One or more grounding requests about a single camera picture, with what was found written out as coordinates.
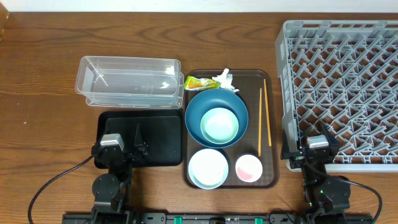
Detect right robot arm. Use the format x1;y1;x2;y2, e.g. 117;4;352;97
280;124;351;223

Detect dark blue large bowl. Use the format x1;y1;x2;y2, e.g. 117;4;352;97
185;89;249;149

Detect pink small cup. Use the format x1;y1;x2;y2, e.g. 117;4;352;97
235;154;263;183

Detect wooden chopstick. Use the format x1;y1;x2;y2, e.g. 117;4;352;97
264;79;272;147
257;88;262;157

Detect grey dishwasher rack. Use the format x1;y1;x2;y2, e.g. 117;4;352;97
275;20;397;172

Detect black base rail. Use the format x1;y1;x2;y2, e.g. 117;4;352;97
61;211;374;224

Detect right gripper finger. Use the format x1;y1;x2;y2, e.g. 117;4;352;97
321;123;339;148
281;130;290;153

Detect white tissue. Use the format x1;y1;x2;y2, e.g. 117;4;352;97
212;68;239;93

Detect brown serving tray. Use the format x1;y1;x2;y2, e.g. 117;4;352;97
183;70;279;189

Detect light blue rice bowl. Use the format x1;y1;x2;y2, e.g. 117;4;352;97
188;149;229;190

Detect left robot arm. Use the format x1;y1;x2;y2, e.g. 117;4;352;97
91;124;149;224

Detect yellow green snack wrapper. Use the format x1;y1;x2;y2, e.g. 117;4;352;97
184;76;221;91

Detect black plastic tray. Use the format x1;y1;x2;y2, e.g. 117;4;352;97
96;110;183;167

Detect mint green small bowl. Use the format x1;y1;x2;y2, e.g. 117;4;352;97
200;108;239;144

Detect clear plastic bin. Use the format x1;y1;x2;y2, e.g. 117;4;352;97
75;56;183;107

